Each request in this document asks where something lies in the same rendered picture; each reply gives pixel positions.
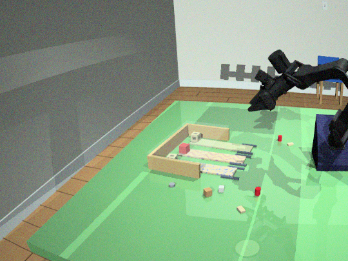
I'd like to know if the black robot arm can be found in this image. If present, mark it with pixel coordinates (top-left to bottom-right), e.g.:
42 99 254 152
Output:
255 49 348 150

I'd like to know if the cream flat block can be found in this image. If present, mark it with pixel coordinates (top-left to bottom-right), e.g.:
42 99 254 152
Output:
237 205 246 213

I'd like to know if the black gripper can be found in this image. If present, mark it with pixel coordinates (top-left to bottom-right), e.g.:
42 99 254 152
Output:
247 76 289 112

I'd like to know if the tan cube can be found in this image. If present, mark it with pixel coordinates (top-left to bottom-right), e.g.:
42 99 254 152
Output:
203 188 212 197

